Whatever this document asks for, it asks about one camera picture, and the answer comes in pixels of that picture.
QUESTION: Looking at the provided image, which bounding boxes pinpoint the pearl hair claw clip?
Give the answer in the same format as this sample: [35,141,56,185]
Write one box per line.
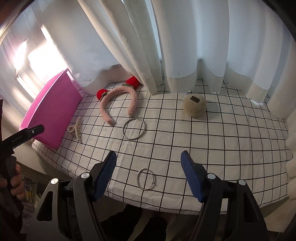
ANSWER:
[67,117,83,142]

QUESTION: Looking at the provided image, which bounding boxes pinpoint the pink plastic bin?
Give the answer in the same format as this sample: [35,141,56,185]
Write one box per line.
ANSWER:
[19,68,82,149]

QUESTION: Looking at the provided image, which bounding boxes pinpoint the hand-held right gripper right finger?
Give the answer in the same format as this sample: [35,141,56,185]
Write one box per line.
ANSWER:
[180,150,270,241]

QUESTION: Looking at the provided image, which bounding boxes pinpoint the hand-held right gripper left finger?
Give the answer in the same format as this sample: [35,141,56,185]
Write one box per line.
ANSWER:
[30,151,117,241]

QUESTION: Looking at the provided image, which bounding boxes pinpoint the person's left hand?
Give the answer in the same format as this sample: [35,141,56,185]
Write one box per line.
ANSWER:
[0,163,25,197]

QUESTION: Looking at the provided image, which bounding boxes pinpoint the beige fluffy puff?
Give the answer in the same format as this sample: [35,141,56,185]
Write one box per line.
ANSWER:
[183,95,207,118]

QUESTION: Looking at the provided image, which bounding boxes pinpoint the white black checkered tablecloth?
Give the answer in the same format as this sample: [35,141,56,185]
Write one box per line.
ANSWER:
[31,77,290,215]

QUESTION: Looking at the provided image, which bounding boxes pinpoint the large silver bangle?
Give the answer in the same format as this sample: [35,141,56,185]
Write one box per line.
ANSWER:
[122,118,146,140]

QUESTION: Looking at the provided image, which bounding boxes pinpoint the white curtain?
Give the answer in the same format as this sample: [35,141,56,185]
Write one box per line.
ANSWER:
[0,0,296,130]

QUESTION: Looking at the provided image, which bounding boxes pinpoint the pink fluffy strawberry headband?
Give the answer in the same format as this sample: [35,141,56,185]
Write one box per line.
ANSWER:
[97,76,141,127]

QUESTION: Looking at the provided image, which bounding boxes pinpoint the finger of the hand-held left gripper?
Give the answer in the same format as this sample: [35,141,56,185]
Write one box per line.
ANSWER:
[0,124,45,151]

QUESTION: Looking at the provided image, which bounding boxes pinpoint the small silver bangle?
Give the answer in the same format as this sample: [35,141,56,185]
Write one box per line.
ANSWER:
[137,168,156,191]

